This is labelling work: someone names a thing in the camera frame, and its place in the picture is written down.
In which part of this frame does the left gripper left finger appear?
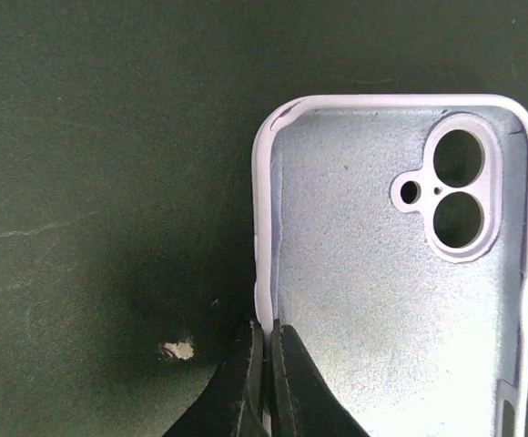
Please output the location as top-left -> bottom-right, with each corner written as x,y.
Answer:
164,320 -> 269,437

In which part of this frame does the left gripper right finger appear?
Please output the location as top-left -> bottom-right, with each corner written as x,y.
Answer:
270,320 -> 369,437

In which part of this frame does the lilac phone case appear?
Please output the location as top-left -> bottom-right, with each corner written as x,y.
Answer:
251,94 -> 528,436

